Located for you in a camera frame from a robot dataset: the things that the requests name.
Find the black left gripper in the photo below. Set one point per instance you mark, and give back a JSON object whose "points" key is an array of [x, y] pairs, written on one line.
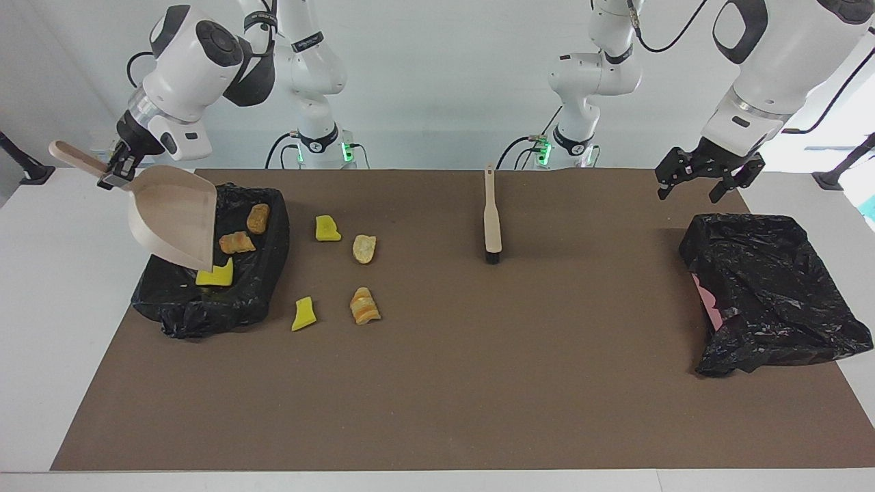
{"points": [[718, 162]]}

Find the teal plastic object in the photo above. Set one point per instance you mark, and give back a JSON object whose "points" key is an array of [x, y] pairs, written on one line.
{"points": [[870, 208]]}

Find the golden flaky pastry piece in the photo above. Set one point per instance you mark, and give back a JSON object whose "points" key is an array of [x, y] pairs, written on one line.
{"points": [[237, 242]]}

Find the large notched yellow sponge piece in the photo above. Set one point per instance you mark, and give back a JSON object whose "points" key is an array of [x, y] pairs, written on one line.
{"points": [[217, 277]]}

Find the pale chip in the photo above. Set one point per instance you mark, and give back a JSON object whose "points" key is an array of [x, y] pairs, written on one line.
{"points": [[364, 249]]}

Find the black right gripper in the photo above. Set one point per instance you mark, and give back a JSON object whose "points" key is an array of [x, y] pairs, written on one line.
{"points": [[135, 140]]}

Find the black trash bag liner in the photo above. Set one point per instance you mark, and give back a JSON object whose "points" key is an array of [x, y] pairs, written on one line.
{"points": [[260, 287]]}

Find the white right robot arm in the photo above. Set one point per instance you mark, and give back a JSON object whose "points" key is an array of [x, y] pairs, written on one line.
{"points": [[191, 68]]}

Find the brown fried nugget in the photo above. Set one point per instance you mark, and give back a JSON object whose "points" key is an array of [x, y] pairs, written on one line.
{"points": [[258, 219]]}

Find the brown table mat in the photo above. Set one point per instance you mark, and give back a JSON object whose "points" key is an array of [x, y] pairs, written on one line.
{"points": [[410, 410]]}

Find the beige plastic dustpan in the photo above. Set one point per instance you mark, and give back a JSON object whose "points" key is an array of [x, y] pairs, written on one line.
{"points": [[178, 219]]}

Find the black trash bag over pink bin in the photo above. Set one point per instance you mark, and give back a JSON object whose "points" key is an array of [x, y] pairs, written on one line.
{"points": [[765, 287]]}

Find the beige brush with black bristles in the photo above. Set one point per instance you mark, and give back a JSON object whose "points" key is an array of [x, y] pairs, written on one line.
{"points": [[492, 225]]}

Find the pink plastic bin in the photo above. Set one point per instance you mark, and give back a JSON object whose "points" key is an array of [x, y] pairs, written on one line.
{"points": [[707, 304]]}

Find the orange striped croissant piece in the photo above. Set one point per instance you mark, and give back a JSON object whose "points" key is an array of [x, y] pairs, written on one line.
{"points": [[365, 306]]}

